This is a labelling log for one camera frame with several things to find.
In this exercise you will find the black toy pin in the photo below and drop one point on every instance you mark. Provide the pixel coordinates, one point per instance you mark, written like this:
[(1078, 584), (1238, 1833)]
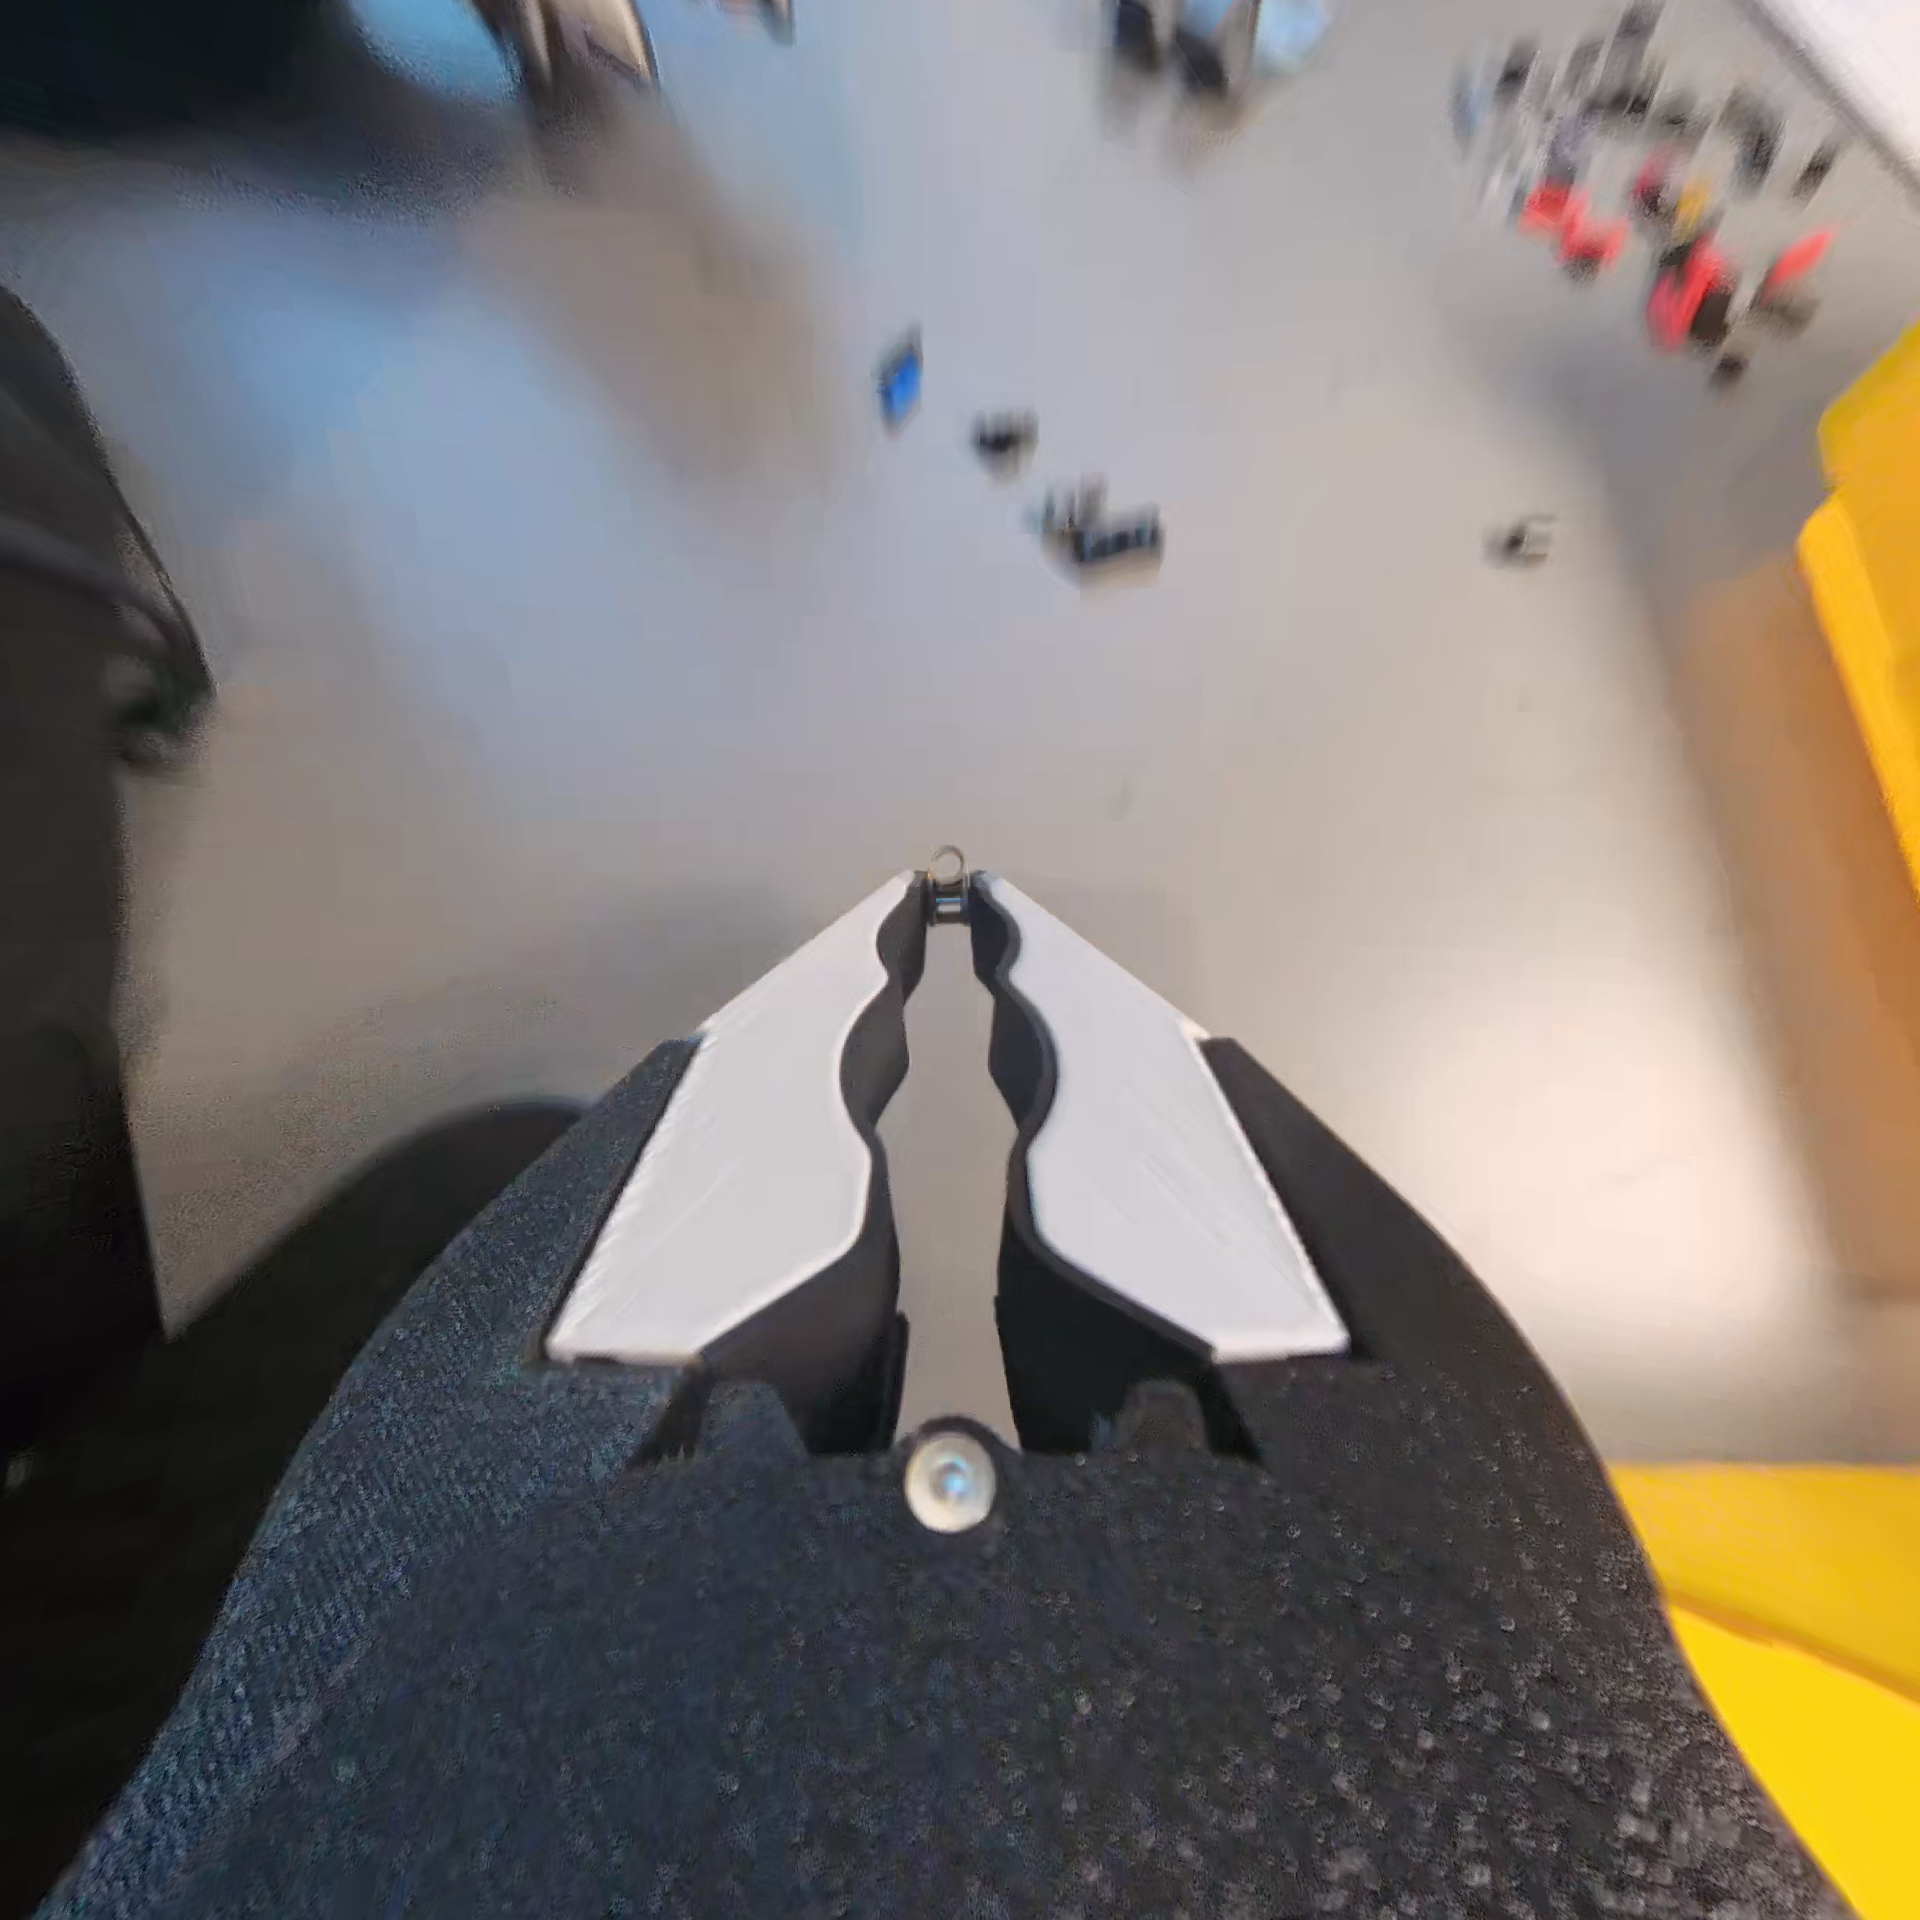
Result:
[(949, 899)]

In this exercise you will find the pile of small toy parts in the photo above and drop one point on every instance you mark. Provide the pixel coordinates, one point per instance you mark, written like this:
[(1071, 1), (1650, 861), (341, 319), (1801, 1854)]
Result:
[(1687, 301)]

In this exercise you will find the grey desk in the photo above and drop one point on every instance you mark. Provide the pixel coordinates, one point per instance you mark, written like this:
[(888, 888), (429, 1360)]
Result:
[(1275, 899)]

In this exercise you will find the grey toy connector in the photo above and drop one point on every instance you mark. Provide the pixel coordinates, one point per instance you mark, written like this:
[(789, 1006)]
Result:
[(1071, 520)]

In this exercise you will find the black toy bush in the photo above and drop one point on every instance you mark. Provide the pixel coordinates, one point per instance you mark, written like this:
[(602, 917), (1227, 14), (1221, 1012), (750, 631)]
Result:
[(1520, 540)]

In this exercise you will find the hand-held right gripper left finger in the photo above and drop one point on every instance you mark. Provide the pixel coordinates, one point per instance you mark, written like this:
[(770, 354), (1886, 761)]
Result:
[(734, 1187)]

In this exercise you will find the silver toy scoop part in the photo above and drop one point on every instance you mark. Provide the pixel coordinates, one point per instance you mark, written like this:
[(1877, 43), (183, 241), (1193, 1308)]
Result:
[(1216, 30)]

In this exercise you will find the person's black jacket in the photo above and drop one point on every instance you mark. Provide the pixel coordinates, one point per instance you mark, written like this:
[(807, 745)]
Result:
[(74, 899)]

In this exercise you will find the blue toy pin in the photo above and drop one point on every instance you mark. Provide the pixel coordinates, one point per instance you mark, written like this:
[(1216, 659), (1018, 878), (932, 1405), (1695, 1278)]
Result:
[(899, 383)]

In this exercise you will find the person's left forearm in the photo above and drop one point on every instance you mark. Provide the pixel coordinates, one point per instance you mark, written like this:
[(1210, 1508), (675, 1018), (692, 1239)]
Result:
[(152, 63)]

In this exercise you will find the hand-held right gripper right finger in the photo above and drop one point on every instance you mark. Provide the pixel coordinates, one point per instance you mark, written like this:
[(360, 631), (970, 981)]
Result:
[(1169, 1199)]

